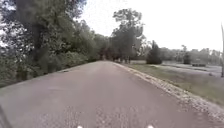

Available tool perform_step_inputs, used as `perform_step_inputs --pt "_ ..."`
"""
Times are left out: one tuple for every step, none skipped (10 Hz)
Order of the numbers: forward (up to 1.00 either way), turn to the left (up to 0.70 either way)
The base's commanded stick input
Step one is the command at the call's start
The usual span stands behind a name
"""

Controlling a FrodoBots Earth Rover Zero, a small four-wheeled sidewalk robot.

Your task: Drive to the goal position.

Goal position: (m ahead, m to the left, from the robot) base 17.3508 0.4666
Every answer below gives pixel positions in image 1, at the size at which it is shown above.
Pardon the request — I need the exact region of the dark conical bush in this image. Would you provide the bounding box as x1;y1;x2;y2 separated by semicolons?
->
145;40;164;66

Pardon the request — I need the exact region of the grey asphalt road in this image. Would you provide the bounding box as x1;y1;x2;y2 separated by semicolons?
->
0;60;222;128

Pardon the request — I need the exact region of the pale gravel strip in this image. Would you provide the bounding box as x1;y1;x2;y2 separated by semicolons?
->
112;61;224;126

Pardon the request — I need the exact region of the tall broad tree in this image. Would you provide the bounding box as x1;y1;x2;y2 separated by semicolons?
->
109;8;148;65

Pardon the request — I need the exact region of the thin pole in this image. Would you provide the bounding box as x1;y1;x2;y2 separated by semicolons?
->
220;23;224;79

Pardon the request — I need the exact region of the distant line of trees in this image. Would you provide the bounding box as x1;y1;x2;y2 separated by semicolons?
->
159;45;223;66

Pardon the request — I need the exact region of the pale side road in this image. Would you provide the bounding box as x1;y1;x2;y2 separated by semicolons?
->
131;59;224;77

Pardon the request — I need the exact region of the small dark bush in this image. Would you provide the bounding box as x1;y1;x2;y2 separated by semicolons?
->
182;51;193;66

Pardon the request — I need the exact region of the wood of green trees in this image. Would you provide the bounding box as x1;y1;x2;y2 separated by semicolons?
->
0;0;112;89

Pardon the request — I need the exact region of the grass verge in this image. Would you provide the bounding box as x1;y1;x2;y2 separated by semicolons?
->
125;62;224;107

